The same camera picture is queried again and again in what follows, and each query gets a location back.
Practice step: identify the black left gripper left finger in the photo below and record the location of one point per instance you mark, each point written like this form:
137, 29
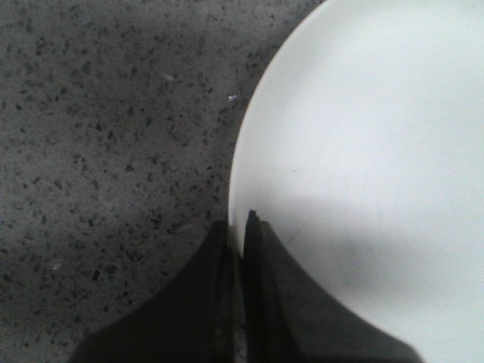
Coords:
190, 320

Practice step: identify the white round plate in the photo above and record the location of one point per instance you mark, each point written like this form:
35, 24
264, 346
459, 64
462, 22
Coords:
362, 147

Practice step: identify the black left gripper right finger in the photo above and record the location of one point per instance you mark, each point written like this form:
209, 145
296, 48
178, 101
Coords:
290, 318

